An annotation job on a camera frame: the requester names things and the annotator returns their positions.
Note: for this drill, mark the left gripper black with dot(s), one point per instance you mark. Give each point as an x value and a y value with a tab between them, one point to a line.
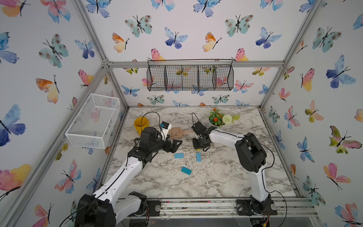
168	149

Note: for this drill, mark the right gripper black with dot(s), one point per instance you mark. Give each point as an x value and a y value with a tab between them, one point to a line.
195	146

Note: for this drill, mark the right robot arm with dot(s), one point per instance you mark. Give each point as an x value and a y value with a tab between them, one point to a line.
252	157

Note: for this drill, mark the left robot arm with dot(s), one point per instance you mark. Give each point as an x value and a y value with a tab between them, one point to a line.
119	181

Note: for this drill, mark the light blue building block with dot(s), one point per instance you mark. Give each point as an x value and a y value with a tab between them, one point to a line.
179	155

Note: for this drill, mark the teal building block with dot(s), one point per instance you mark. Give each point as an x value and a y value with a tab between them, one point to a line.
186	171

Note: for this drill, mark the beige plastic slotted scoop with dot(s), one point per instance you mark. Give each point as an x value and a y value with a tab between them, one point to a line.
178	132

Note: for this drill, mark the white pot artificial flowers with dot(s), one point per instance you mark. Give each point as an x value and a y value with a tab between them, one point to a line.
219	119

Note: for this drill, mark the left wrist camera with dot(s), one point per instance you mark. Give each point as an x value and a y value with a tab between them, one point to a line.
165	127

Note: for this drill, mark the black wire wall basket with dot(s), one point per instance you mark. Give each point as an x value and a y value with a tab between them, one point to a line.
190	75

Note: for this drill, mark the white mesh wall basket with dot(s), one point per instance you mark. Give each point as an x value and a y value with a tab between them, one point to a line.
94	122

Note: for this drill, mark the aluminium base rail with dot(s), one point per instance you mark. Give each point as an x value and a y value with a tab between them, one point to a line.
222	208

